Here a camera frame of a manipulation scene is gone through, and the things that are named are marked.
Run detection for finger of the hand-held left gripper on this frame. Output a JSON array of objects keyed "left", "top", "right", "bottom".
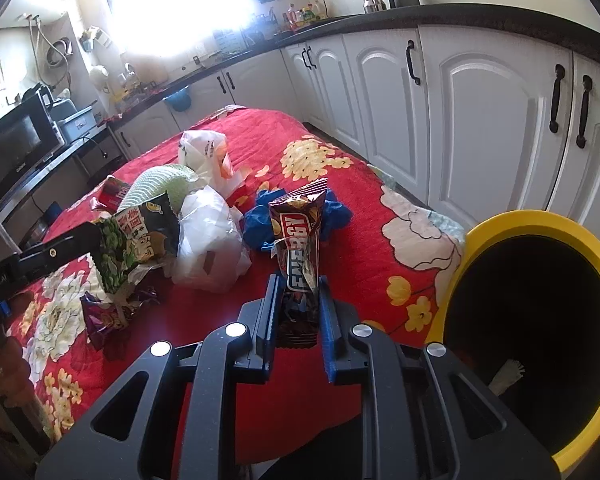
[{"left": 10, "top": 220, "right": 106, "bottom": 287}]

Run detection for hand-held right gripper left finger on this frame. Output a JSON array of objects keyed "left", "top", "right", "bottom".
[{"left": 35, "top": 271, "right": 286, "bottom": 480}]

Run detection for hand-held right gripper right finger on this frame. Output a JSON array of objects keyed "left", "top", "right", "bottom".
[{"left": 317, "top": 275, "right": 563, "bottom": 480}]

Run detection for green snack packet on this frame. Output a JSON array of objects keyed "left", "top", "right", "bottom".
[{"left": 91, "top": 191, "right": 181, "bottom": 295}]

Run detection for purple orange snack packet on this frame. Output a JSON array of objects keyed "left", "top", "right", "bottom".
[{"left": 80, "top": 285, "right": 161, "bottom": 351}]

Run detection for brown snack packet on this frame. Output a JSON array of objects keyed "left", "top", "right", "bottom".
[{"left": 267, "top": 178, "right": 328, "bottom": 348}]

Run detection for yellow rimmed black bin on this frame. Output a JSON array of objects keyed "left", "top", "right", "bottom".
[{"left": 424, "top": 209, "right": 600, "bottom": 476}]

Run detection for red snack wrapper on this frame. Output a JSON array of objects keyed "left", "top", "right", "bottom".
[{"left": 90, "top": 175, "right": 131, "bottom": 211}]

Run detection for blue plastic bag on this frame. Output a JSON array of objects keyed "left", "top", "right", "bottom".
[{"left": 242, "top": 187, "right": 353, "bottom": 253}]

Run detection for plain white plastic bag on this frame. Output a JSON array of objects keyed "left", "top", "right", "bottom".
[{"left": 172, "top": 185, "right": 253, "bottom": 295}]

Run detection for green foam fruit net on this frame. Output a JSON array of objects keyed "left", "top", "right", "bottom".
[{"left": 116, "top": 162, "right": 201, "bottom": 216}]

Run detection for black microwave oven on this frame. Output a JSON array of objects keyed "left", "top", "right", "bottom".
[{"left": 0, "top": 92, "right": 66, "bottom": 196}]

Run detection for grey metal container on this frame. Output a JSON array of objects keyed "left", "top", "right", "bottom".
[{"left": 60, "top": 105, "right": 103, "bottom": 141}]

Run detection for white printed plastic bag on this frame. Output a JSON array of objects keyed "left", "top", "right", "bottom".
[{"left": 179, "top": 130, "right": 253, "bottom": 196}]

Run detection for white round jug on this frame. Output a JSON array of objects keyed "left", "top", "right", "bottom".
[{"left": 89, "top": 64, "right": 112, "bottom": 93}]

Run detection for white paper scrap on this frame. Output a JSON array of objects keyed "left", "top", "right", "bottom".
[{"left": 487, "top": 359, "right": 526, "bottom": 397}]

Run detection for red floral blanket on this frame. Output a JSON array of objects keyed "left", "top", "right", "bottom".
[{"left": 5, "top": 105, "right": 466, "bottom": 466}]

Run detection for blue hanging plastic basket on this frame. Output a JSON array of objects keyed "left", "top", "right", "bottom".
[{"left": 164, "top": 87, "right": 192, "bottom": 112}]

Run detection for white kitchen cabinets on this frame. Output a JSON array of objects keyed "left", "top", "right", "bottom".
[{"left": 112, "top": 22, "right": 600, "bottom": 271}]

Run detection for row of condiment bottles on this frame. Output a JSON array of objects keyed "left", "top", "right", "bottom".
[{"left": 280, "top": 2, "right": 331, "bottom": 31}]

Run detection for black kitchen countertop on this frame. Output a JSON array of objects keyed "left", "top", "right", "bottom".
[{"left": 105, "top": 2, "right": 600, "bottom": 126}]

